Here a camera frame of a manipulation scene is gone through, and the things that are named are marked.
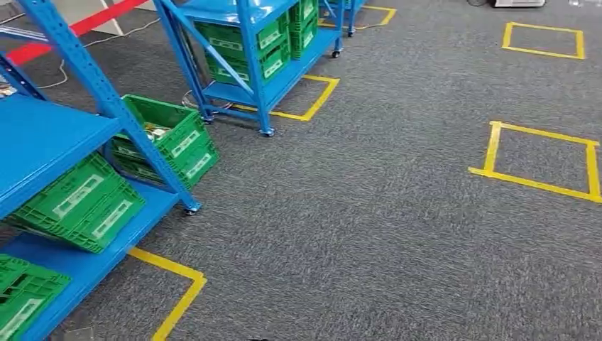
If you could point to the open green plastic crate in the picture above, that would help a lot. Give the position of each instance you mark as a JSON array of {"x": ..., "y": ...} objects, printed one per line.
[{"x": 164, "y": 113}]

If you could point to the white device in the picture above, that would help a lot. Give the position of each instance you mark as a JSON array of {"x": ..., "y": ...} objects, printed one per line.
[{"x": 519, "y": 3}]

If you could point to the pale packaged item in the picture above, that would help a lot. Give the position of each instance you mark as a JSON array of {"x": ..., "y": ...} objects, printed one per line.
[{"x": 155, "y": 132}]

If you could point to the green folding plastic crate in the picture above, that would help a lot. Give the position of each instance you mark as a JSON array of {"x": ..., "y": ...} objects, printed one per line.
[
  {"x": 127, "y": 207},
  {"x": 28, "y": 289},
  {"x": 225, "y": 75},
  {"x": 301, "y": 12},
  {"x": 181, "y": 170},
  {"x": 301, "y": 44},
  {"x": 42, "y": 207},
  {"x": 221, "y": 33}
]

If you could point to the red barrier belt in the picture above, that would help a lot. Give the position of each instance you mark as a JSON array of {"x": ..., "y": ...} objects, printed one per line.
[{"x": 28, "y": 52}]

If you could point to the blue metal shelving rack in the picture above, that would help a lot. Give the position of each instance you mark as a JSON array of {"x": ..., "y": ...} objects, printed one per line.
[
  {"x": 282, "y": 80},
  {"x": 42, "y": 141},
  {"x": 350, "y": 9}
]

